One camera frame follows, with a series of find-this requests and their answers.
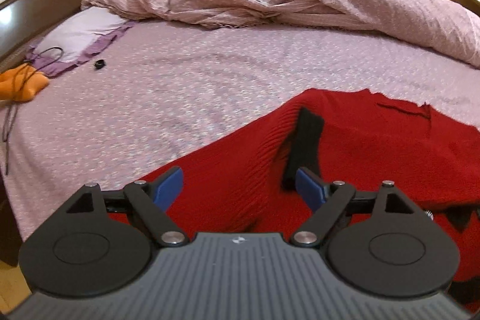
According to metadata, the red knit cardigan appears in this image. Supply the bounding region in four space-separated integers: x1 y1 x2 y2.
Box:
108 87 480 313

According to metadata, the pink floral bed sheet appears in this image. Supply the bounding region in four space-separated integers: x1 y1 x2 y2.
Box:
1 20 479 237

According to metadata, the small black clip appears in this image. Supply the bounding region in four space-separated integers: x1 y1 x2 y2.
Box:
94 59 106 70

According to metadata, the orange cloth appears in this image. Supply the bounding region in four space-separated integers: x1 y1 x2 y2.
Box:
0 63 50 102

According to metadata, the white purple frilled pillow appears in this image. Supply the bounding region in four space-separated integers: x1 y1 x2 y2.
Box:
25 7 136 78

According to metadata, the pink floral duvet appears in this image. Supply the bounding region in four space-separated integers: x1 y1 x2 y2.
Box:
81 0 479 67

